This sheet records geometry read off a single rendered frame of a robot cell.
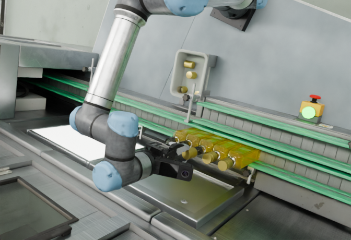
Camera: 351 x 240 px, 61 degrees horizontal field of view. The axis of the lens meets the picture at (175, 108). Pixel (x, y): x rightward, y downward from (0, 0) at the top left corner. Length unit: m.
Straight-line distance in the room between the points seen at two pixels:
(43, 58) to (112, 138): 1.07
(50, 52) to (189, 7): 1.11
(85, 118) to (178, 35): 0.86
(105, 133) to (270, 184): 0.72
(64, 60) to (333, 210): 1.47
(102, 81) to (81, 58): 1.06
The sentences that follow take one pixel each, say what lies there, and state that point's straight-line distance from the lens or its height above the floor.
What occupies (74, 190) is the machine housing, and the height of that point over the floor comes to 1.43.
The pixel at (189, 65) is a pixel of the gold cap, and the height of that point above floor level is 0.80.
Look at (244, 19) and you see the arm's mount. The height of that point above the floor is 0.79.
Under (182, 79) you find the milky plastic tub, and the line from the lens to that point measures 1.49.
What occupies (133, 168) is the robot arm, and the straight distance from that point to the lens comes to 0.78.
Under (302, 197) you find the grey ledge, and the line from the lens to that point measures 1.23.
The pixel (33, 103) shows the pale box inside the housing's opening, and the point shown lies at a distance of 1.90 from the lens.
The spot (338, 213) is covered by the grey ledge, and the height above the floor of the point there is 0.88.
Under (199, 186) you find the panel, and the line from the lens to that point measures 1.11.
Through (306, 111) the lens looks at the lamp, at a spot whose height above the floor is 0.85.
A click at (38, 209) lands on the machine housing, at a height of 1.56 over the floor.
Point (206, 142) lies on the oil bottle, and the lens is 1.09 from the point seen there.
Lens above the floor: 2.01
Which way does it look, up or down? 55 degrees down
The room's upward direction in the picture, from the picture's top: 96 degrees counter-clockwise
